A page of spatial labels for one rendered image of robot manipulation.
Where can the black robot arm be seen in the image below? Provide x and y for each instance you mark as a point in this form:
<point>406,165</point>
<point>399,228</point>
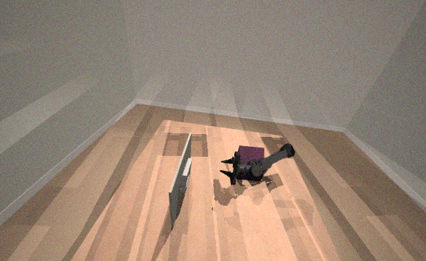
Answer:
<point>260,167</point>

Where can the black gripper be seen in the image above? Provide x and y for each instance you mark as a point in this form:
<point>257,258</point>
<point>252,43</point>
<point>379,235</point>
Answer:
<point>238,168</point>

